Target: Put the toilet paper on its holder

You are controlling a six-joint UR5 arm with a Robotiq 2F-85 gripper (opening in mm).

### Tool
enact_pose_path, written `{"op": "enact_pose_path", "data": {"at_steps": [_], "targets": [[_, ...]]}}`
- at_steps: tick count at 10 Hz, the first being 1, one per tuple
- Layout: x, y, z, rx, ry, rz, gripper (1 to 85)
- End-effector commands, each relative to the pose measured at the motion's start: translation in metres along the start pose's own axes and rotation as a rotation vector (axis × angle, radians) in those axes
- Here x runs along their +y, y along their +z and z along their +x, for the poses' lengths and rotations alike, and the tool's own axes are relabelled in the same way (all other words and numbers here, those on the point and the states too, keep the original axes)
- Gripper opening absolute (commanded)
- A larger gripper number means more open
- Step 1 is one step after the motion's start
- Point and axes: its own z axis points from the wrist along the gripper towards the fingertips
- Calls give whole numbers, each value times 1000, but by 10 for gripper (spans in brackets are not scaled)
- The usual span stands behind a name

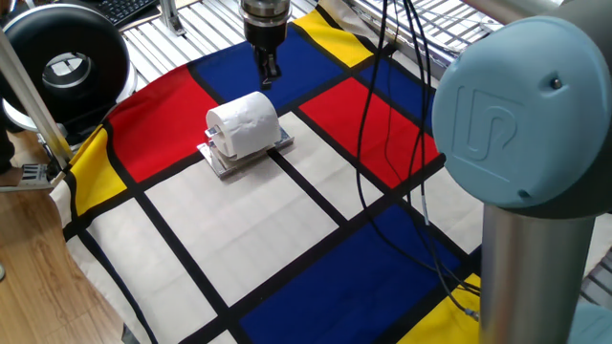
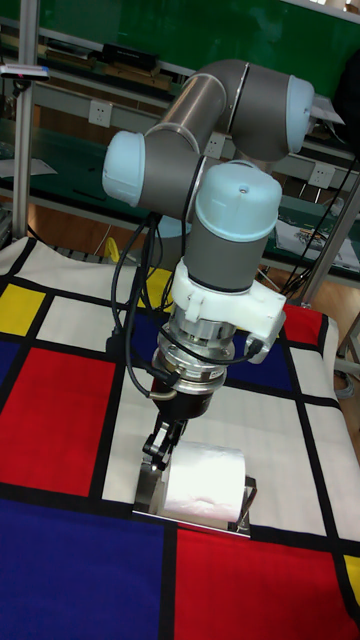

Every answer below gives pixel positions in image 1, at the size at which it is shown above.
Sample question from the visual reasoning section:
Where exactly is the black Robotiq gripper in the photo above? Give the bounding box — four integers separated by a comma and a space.
244, 21, 289, 91

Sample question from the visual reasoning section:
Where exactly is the short aluminium post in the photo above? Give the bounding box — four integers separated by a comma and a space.
159, 0, 187, 37

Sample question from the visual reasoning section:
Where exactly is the slanted aluminium frame post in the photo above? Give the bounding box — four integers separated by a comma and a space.
0, 28, 76, 171

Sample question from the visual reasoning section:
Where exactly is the black computer keyboard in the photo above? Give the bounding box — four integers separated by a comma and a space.
93, 0, 159, 28

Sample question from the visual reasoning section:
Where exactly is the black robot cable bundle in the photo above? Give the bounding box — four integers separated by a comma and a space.
354, 0, 482, 322

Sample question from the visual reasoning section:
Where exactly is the white toilet paper roll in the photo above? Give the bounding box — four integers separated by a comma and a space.
205, 91, 282, 161

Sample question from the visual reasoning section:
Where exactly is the black round ring fan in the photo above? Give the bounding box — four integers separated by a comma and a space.
0, 3, 140, 144

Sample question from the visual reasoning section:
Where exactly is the silver wire rack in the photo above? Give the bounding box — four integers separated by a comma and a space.
343, 0, 508, 82

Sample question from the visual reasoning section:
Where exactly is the white slotted adapter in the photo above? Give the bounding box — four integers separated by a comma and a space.
18, 163, 52, 187

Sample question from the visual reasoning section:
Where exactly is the colour block checked tablecloth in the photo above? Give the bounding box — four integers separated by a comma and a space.
47, 0, 612, 344

